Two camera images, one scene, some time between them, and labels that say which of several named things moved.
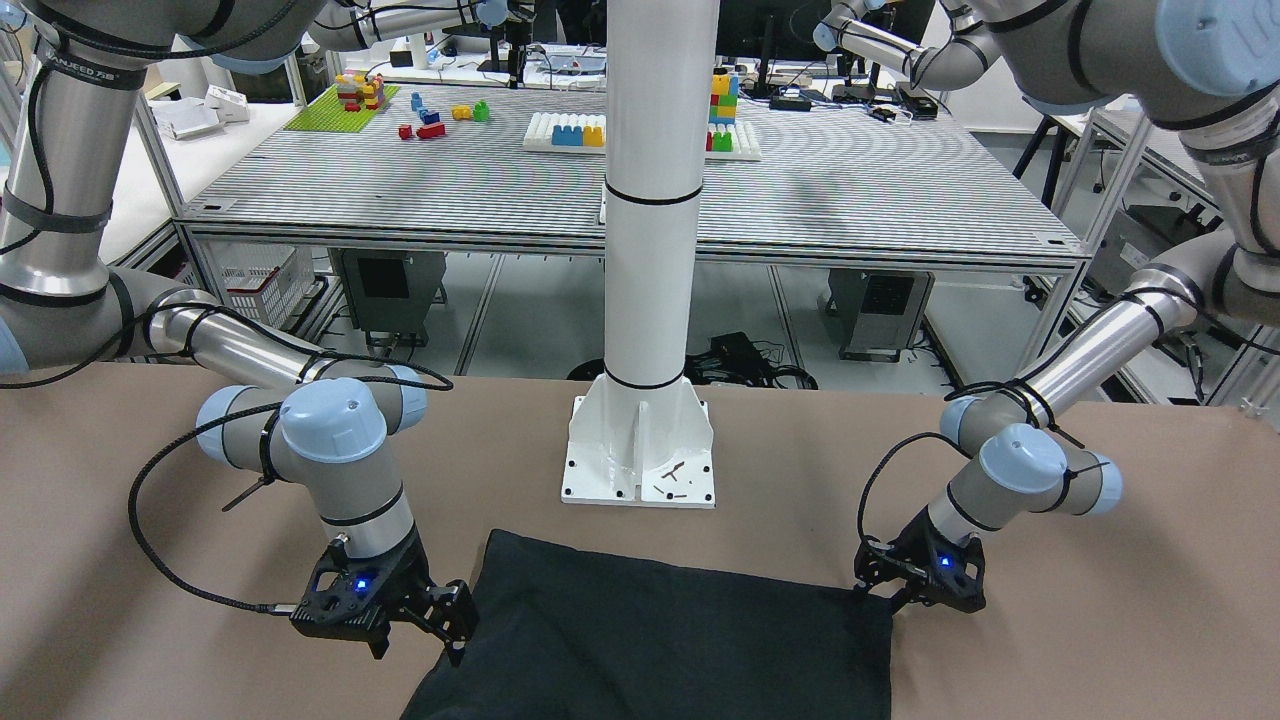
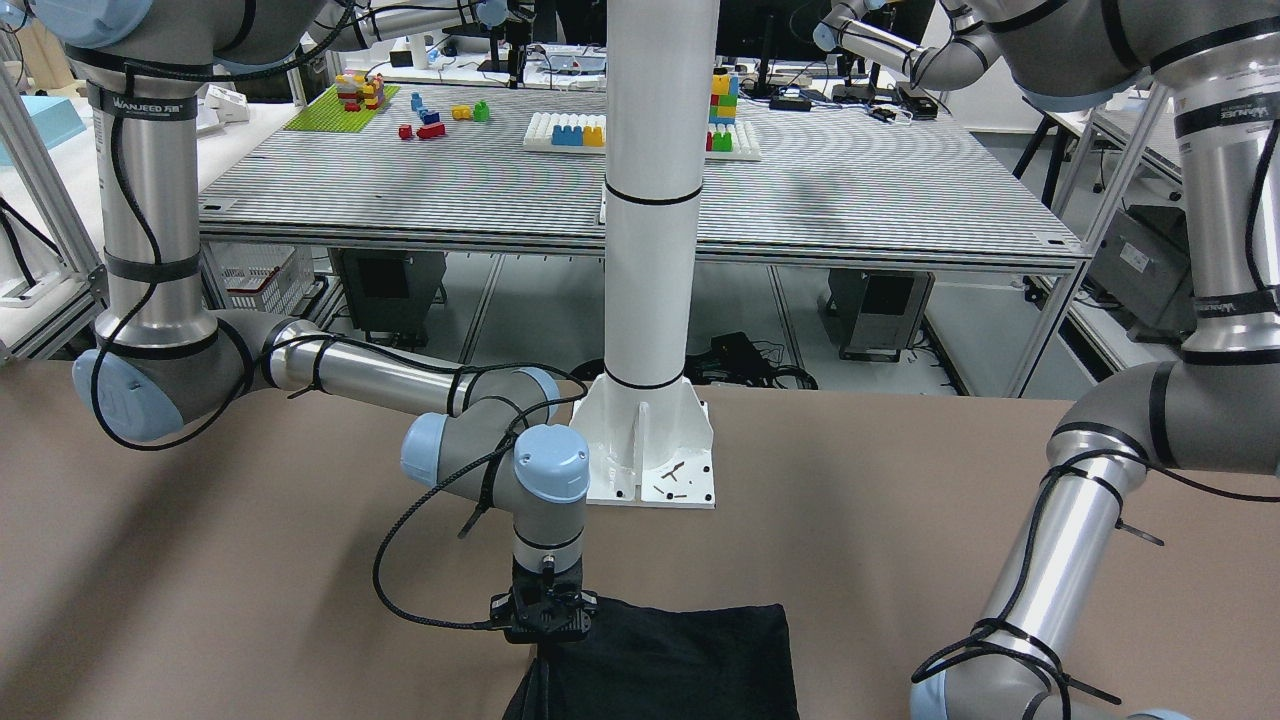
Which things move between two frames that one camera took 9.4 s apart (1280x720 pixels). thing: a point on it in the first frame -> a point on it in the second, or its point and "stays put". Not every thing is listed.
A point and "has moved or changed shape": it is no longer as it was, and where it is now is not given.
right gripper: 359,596 -> 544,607
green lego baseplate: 327,113 stays put
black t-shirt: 568,631 has moved or changed shape
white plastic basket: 262,279 stays put
